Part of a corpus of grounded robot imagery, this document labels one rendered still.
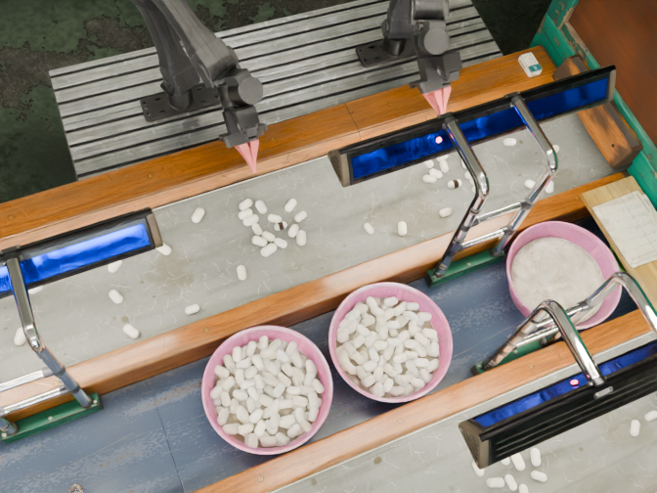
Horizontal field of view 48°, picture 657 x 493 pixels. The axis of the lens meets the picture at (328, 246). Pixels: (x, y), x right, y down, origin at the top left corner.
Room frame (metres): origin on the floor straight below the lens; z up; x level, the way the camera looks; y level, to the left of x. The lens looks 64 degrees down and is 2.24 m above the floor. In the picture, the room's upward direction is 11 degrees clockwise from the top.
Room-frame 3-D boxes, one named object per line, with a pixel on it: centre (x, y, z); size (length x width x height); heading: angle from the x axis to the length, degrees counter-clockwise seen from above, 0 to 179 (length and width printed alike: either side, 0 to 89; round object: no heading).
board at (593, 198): (0.90, -0.72, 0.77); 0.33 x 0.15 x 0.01; 33
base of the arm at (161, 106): (1.10, 0.45, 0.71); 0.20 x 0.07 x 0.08; 121
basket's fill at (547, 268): (0.78, -0.54, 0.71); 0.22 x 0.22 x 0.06
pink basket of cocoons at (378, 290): (0.54, -0.17, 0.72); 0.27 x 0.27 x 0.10
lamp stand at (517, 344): (0.51, -0.50, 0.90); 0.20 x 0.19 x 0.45; 123
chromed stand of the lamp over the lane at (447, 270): (0.85, -0.28, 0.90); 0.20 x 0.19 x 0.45; 123
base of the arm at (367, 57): (1.41, -0.07, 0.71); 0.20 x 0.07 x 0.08; 121
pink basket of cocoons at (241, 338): (0.39, 0.07, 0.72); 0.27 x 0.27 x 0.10
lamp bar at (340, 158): (0.92, -0.24, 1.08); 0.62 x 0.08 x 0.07; 123
